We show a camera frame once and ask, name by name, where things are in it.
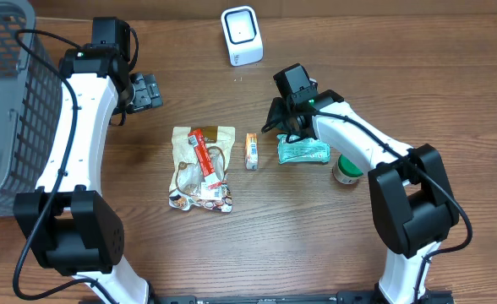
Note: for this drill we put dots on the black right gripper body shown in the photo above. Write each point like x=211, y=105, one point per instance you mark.
x=276, y=116

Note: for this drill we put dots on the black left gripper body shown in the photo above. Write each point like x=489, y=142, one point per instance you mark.
x=145, y=94

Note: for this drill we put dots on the teal snack packet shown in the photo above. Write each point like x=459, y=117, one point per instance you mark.
x=306, y=150

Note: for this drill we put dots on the orange small carton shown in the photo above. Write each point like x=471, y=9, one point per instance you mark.
x=251, y=152

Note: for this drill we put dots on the red stick packet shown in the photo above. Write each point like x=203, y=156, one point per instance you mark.
x=197, y=140

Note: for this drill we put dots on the green lid jar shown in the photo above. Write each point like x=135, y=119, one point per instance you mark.
x=345, y=172

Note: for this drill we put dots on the beige snack bag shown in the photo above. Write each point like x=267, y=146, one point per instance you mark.
x=189, y=187

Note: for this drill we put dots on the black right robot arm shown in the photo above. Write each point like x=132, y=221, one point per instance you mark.
x=412, y=204

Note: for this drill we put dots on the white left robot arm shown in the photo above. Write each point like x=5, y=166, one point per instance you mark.
x=68, y=225

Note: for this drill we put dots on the white barcode scanner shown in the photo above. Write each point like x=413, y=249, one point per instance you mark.
x=242, y=35

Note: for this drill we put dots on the grey plastic mesh basket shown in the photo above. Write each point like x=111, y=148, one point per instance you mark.
x=30, y=103

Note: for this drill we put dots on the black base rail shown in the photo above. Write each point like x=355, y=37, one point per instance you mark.
x=274, y=300

